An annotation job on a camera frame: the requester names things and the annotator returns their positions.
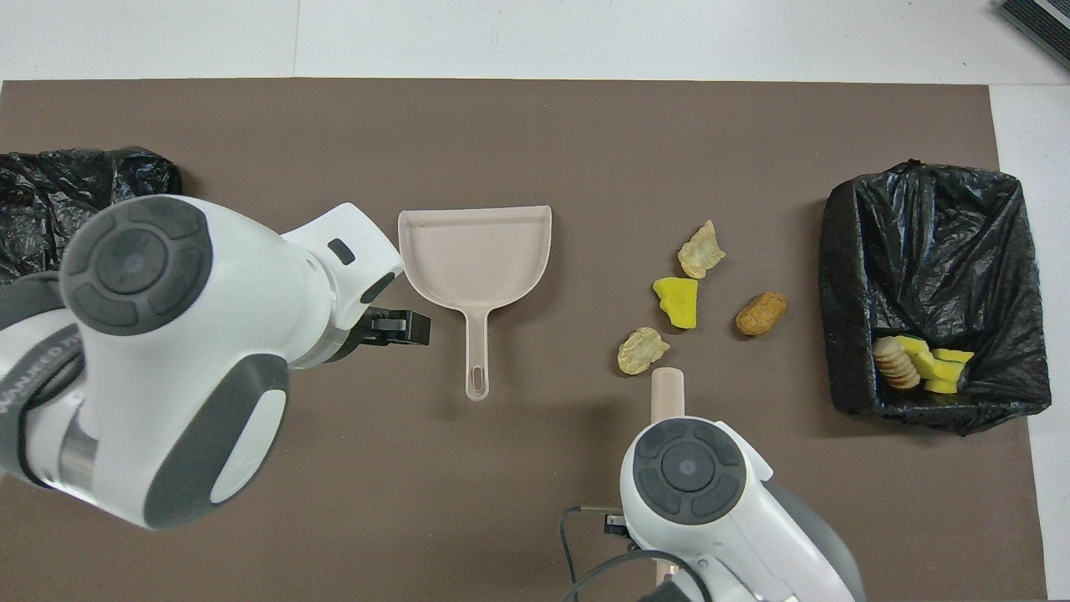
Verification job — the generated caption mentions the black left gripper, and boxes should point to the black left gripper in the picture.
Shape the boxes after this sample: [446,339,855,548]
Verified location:
[343,308,432,362]

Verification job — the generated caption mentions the beige plastic dustpan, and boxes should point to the beige plastic dustpan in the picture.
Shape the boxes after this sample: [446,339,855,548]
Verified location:
[397,204,553,402]

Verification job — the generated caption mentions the beige hand brush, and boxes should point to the beige hand brush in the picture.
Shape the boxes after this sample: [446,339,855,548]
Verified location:
[650,366,686,586]

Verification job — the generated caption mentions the beige rock chunk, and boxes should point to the beige rock chunk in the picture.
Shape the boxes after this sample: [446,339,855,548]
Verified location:
[677,219,726,280]
[873,336,922,392]
[617,327,672,376]

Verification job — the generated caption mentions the yellow sponge piece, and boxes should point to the yellow sponge piece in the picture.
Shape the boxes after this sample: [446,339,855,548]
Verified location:
[924,348,976,395]
[896,334,937,379]
[652,277,700,330]

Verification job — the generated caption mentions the orange brown bread nugget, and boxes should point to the orange brown bread nugget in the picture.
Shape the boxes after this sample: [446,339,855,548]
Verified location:
[736,291,788,337]

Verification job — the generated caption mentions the pink bin covered black bag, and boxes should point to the pink bin covered black bag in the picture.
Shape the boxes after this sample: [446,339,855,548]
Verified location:
[0,147,183,285]

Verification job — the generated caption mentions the open black bag lined bin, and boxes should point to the open black bag lined bin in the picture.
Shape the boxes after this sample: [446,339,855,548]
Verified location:
[818,159,1052,437]

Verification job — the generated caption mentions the brown table mat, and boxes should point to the brown table mat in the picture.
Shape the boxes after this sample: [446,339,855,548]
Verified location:
[0,79,1050,602]

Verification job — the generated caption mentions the dark ribbed panel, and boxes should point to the dark ribbed panel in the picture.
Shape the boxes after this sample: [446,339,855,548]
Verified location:
[996,0,1070,72]

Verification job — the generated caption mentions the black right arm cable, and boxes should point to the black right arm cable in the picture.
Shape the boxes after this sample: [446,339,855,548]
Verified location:
[558,504,716,602]

